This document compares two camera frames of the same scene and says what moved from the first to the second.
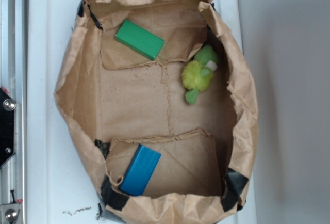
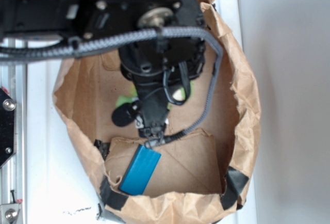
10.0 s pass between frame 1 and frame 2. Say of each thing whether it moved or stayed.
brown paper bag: stayed
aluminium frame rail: stayed
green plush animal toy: moved
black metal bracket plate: stayed
